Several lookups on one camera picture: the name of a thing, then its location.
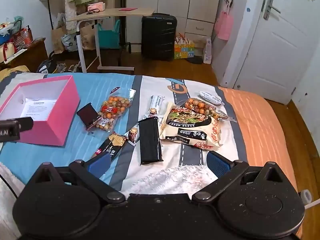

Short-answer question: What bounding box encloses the black bag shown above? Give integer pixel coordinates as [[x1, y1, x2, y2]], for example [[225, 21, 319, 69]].
[[36, 51, 57, 74]]

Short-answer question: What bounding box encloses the colourful gift bag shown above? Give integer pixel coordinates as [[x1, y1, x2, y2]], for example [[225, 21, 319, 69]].
[[174, 33, 195, 59]]

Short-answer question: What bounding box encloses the white wardrobe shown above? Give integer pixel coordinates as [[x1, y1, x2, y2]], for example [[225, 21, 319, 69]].
[[126, 0, 223, 48]]

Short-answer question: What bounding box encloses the black suitcase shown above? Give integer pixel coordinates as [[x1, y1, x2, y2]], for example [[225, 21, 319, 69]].
[[141, 13, 177, 61]]

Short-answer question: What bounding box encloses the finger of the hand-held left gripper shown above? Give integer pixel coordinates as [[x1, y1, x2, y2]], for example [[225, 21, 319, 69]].
[[16, 116, 34, 132]]

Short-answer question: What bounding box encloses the black gold snack bar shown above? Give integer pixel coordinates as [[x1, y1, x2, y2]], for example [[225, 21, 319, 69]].
[[91, 132, 127, 162]]

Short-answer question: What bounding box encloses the pink paper bag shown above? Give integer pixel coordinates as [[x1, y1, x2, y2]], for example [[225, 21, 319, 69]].
[[215, 9, 233, 40]]

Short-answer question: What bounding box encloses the white printed plastic bag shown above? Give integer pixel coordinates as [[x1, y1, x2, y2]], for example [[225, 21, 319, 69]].
[[61, 34, 79, 52]]

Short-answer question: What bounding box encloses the teal shopping bag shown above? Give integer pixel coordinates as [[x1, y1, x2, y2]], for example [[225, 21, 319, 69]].
[[97, 19, 121, 50]]

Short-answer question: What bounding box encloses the orange bottle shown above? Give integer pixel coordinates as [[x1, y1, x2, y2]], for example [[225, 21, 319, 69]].
[[22, 25, 34, 43]]

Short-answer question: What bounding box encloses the dark brown snack packet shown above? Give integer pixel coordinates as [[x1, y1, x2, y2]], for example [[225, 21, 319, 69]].
[[76, 102, 100, 131]]

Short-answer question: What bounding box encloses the pink cardboard box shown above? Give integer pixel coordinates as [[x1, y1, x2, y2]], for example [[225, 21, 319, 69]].
[[0, 75, 81, 147]]

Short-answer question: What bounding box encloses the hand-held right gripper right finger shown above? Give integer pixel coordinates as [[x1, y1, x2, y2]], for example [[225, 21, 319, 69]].
[[191, 151, 285, 202]]

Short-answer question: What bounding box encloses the wooden nightstand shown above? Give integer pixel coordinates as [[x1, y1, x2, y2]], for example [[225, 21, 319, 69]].
[[0, 37, 48, 73]]

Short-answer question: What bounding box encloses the cream bag with red ribbon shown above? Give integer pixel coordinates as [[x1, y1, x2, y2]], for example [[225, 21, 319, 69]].
[[0, 42, 17, 63]]

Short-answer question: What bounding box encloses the white sausage packet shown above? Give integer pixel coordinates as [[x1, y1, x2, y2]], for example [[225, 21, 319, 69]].
[[199, 91, 223, 106]]

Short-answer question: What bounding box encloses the white paper sheet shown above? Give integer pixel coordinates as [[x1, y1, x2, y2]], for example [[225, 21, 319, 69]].
[[21, 97, 54, 122]]

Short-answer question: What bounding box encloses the clear coated peanut bag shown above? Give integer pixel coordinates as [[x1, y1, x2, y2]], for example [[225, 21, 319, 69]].
[[175, 97, 238, 123], [86, 87, 137, 133]]

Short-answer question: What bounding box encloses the metal door handle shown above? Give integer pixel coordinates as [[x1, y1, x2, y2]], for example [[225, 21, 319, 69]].
[[264, 0, 281, 20]]

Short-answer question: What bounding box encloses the pink tissue box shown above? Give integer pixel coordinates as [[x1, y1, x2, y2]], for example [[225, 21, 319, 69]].
[[87, 2, 105, 12]]

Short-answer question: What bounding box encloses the tall white plastic bag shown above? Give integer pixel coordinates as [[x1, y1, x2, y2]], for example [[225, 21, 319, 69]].
[[203, 37, 213, 64]]

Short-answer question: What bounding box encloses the large cream noodle bag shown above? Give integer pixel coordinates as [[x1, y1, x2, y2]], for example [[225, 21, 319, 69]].
[[159, 102, 224, 151]]

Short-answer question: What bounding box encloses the white snack bar packet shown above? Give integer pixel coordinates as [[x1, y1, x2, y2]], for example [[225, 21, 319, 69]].
[[148, 95, 164, 117]]

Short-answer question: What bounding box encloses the wooden overbed table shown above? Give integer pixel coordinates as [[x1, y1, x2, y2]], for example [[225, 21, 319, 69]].
[[66, 7, 155, 74]]

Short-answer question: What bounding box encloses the brown paper bag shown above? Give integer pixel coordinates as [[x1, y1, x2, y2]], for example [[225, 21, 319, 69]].
[[51, 12, 68, 54], [80, 22, 97, 50]]

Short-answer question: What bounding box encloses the pair of slippers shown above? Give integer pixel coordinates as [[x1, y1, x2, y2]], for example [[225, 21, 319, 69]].
[[56, 62, 82, 73]]

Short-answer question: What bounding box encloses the white door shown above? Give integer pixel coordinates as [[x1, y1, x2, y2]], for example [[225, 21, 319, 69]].
[[234, 0, 318, 105]]

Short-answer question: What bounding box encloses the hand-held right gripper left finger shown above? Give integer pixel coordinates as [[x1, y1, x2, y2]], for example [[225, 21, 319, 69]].
[[32, 152, 126, 204]]

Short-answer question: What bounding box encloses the yellow pillow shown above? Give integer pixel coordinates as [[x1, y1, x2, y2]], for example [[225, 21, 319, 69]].
[[0, 65, 30, 80]]

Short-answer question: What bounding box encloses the long black snack packet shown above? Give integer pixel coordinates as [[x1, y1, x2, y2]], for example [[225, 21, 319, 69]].
[[137, 117, 163, 165]]

